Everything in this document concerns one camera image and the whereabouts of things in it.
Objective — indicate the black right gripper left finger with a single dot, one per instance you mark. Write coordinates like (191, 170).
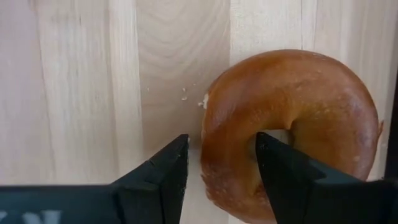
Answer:
(155, 193)

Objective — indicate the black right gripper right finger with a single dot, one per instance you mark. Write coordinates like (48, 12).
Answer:
(292, 186)

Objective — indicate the brown bagel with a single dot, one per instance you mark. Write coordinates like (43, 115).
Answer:
(311, 93)

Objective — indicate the black aluminium table frame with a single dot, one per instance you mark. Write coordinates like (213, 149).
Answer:
(392, 130)

